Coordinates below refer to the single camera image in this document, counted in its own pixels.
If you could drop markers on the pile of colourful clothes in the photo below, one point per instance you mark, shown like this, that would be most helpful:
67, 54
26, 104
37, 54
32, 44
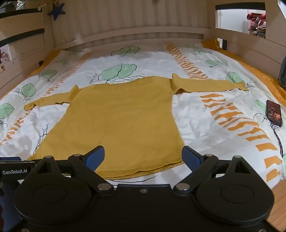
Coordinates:
257, 22

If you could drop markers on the dark round object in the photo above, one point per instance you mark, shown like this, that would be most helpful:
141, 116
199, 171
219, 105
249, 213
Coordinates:
282, 71

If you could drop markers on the black smartphone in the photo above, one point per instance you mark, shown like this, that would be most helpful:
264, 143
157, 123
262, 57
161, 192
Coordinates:
274, 112

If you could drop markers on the blue star decoration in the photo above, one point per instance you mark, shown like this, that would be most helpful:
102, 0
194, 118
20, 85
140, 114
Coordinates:
57, 12

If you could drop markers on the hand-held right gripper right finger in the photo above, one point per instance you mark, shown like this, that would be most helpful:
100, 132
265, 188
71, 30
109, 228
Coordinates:
191, 156

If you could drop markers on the yellow knit sweater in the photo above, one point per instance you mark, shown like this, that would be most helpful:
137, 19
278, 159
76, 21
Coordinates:
125, 116

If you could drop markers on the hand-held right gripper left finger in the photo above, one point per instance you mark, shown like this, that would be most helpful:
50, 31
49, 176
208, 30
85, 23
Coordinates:
96, 154

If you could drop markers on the wooden bed frame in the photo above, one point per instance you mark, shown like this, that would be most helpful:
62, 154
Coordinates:
134, 33

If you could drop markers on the white leaf-print blanket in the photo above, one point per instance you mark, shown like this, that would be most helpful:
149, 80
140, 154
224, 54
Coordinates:
201, 122

